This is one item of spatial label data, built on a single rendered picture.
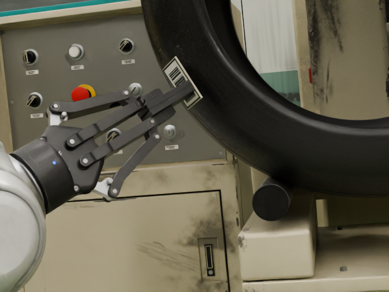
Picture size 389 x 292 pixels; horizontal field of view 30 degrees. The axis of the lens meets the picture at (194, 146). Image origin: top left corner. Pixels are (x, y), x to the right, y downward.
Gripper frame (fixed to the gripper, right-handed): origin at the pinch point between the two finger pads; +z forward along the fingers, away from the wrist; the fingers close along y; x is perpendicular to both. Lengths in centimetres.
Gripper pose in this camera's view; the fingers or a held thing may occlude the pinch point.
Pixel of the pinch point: (166, 101)
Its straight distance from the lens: 87.5
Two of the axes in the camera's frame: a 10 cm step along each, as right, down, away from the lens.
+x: 4.0, -3.3, -8.5
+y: 5.7, 8.2, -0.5
